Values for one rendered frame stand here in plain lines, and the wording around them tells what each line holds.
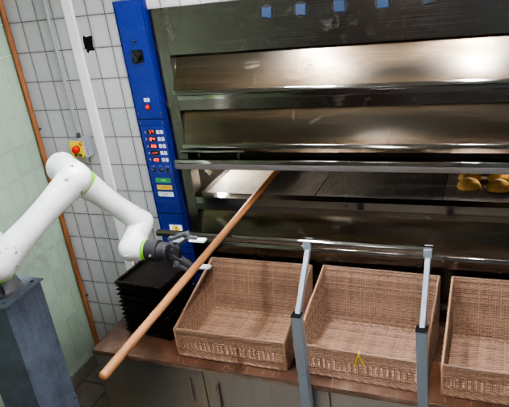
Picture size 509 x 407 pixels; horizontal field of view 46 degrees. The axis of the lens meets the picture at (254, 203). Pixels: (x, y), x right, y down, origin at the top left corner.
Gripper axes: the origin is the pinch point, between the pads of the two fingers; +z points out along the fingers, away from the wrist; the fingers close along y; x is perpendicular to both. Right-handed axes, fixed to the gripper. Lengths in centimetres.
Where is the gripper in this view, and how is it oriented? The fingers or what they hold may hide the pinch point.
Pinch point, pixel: (204, 253)
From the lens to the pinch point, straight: 243.3
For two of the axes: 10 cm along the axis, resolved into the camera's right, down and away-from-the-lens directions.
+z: 9.3, 0.3, -3.7
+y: 1.3, 9.1, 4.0
